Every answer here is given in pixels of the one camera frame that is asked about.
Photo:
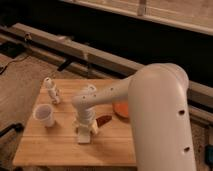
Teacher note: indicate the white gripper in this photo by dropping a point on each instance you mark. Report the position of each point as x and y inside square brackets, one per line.
[87, 119]

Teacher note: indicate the white sponge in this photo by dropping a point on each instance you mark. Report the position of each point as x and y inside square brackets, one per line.
[84, 138]

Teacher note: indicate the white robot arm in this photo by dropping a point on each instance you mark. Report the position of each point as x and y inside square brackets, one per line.
[159, 115]

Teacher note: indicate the wooden board table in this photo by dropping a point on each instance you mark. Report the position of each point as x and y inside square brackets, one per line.
[57, 146]

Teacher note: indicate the white plastic bottle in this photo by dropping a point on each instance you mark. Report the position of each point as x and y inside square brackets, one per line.
[52, 90]

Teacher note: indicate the black object floor left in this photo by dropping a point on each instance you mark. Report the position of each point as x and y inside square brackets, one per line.
[18, 127]

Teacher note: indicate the blue object right edge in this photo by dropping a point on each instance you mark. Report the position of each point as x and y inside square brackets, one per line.
[209, 155]

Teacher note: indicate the metal window rail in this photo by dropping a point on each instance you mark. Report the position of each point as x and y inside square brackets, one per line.
[199, 93]

